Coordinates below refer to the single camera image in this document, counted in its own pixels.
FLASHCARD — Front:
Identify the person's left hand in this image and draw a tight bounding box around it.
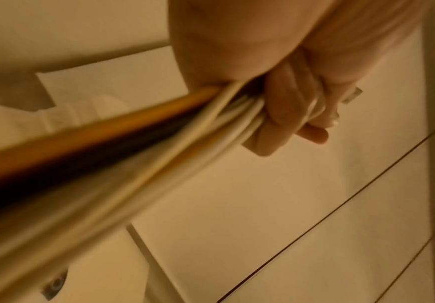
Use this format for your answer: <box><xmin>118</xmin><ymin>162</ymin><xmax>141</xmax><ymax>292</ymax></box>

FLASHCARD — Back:
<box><xmin>167</xmin><ymin>0</ymin><xmax>430</xmax><ymax>157</ymax></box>

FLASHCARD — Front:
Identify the orange wooden hanger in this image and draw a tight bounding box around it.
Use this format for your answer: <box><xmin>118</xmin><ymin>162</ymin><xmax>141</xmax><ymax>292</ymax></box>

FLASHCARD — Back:
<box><xmin>0</xmin><ymin>86</ymin><xmax>226</xmax><ymax>190</ymax></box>

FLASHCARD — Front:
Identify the black hanger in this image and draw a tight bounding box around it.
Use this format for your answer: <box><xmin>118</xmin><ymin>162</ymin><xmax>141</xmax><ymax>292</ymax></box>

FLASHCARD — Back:
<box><xmin>0</xmin><ymin>114</ymin><xmax>218</xmax><ymax>218</ymax></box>

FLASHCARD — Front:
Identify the white cabinet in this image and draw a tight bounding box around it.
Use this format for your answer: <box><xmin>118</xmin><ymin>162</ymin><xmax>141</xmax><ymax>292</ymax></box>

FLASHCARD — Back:
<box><xmin>126</xmin><ymin>127</ymin><xmax>435</xmax><ymax>303</ymax></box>

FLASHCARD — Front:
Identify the metal cabinet fitting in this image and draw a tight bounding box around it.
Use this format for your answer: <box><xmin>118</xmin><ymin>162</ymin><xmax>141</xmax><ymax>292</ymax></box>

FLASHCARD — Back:
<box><xmin>39</xmin><ymin>268</ymin><xmax>69</xmax><ymax>301</ymax></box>

